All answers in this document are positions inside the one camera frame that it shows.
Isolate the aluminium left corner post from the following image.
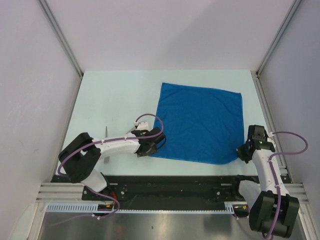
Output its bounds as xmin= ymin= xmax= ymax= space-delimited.
xmin=37 ymin=0 xmax=84 ymax=79

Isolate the blue satin napkin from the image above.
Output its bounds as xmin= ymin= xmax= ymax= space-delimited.
xmin=153 ymin=83 xmax=245 ymax=165

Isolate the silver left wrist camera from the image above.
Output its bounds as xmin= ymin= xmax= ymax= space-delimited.
xmin=134 ymin=121 xmax=150 ymax=131

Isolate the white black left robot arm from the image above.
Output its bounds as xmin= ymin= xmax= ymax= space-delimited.
xmin=58 ymin=127 xmax=167 ymax=200

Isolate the white slotted cable duct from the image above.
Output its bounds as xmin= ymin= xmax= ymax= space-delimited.
xmin=44 ymin=201 xmax=237 ymax=215

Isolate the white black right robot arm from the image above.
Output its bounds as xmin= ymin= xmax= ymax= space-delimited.
xmin=230 ymin=125 xmax=300 ymax=240

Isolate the aluminium right corner post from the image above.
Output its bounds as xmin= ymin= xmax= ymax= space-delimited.
xmin=255 ymin=0 xmax=304 ymax=77

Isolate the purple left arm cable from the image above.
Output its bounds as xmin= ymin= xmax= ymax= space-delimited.
xmin=57 ymin=113 xmax=165 ymax=177

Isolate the aluminium corner post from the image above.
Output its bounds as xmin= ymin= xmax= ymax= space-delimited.
xmin=255 ymin=0 xmax=304 ymax=77
xmin=37 ymin=0 xmax=84 ymax=79

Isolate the aluminium front frame rail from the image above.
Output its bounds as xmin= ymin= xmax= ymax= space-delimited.
xmin=36 ymin=182 xmax=309 ymax=204

